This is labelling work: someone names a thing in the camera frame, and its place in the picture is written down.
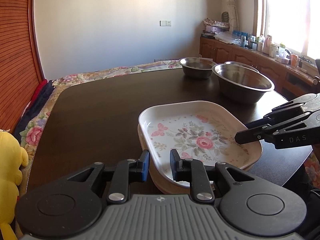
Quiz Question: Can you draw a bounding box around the large steel bowl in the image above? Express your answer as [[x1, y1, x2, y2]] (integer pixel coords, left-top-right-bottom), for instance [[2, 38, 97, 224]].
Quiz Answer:
[[212, 63, 274, 104]]

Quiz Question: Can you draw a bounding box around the white wall switch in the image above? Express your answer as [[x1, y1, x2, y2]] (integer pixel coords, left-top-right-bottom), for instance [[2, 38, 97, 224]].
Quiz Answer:
[[159, 20, 171, 27]]

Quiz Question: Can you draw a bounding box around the red and navy blanket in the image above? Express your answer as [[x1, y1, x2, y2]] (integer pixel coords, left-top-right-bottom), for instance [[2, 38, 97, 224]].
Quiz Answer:
[[13, 79, 54, 143]]

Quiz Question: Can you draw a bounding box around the floral bed cover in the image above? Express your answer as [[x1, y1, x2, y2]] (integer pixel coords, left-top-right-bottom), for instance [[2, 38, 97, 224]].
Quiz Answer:
[[18, 59, 183, 196]]

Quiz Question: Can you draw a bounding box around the small steel bowl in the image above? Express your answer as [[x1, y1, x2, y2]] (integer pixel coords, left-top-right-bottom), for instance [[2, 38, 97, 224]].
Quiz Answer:
[[178, 57, 216, 79]]

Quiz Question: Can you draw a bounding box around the yellow plush toy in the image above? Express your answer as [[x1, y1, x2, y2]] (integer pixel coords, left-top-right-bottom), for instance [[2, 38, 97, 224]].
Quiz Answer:
[[0, 130, 29, 239]]

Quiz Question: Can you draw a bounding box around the wooden slatted wardrobe door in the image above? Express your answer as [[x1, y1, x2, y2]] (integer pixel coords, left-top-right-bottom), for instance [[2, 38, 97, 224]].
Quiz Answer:
[[1, 0, 44, 132]]

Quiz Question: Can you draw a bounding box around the wooden sideboard cabinet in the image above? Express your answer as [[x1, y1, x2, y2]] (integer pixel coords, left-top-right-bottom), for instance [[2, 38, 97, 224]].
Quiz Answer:
[[199, 37, 319, 100]]

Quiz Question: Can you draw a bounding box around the patterned white curtain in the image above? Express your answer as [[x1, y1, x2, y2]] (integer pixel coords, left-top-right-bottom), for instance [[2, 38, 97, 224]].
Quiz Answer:
[[226, 0, 239, 33]]

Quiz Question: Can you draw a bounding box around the floral rectangular plate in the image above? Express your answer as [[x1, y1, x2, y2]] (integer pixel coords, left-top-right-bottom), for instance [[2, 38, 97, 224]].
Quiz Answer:
[[137, 125, 257, 194], [138, 101, 263, 187]]

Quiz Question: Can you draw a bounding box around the window with wooden frame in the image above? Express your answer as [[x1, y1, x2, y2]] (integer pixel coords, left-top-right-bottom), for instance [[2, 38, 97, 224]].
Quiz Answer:
[[253, 0, 319, 60]]

